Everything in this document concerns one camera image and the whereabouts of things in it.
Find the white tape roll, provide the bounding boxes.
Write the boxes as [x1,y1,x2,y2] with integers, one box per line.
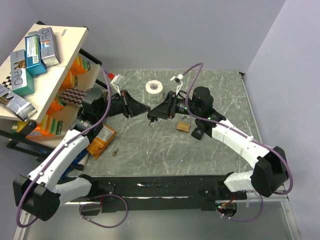
[145,80,163,104]

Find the black padlock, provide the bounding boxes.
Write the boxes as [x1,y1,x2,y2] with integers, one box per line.
[191,119,206,140]

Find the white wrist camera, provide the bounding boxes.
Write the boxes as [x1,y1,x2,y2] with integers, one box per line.
[170,73,184,96]
[107,73,125,95]

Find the silver crumpled box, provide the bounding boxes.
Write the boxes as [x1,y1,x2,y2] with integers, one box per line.
[0,84,37,122]

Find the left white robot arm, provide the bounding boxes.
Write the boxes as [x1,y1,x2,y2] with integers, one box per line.
[13,88,151,221]

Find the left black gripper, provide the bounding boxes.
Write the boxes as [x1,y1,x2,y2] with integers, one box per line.
[96,89,151,120]

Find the purple cable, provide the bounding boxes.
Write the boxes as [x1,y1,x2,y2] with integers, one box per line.
[15,66,114,228]
[182,62,294,196]

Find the blue teal carton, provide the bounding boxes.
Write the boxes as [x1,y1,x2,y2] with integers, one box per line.
[24,34,48,77]

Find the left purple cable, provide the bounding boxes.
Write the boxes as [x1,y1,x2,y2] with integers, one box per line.
[15,66,114,228]

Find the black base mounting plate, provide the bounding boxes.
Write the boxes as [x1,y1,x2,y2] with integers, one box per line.
[77,175,247,213]

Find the aluminium rail frame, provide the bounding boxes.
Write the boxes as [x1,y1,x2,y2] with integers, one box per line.
[14,193,301,240]

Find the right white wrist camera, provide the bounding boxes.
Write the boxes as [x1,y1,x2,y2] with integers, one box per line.
[170,73,184,96]

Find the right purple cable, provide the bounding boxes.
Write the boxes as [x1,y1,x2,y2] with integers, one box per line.
[182,62,294,196]

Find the orange sponge pack stack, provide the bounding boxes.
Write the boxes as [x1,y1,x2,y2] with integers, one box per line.
[26,55,91,139]

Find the silver teal RIO box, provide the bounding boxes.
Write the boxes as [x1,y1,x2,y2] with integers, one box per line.
[10,49,35,97]

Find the beige black shelf rack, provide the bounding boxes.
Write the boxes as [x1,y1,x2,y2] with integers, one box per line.
[0,26,102,162]

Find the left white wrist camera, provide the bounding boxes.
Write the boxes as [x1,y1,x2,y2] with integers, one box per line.
[107,73,125,95]

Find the orange snack bag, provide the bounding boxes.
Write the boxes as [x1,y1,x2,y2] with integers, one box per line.
[86,124,117,160]

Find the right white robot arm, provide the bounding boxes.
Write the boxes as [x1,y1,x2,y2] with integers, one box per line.
[147,86,293,199]

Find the brass padlock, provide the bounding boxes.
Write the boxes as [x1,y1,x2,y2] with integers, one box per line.
[176,115,191,133]

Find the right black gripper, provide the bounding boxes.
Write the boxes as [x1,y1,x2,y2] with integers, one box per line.
[148,91,202,120]

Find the silver RIO box upright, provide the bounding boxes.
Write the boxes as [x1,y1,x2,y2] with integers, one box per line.
[38,27,60,68]

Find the blue snack bag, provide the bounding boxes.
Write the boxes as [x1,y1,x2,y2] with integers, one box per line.
[69,149,88,170]

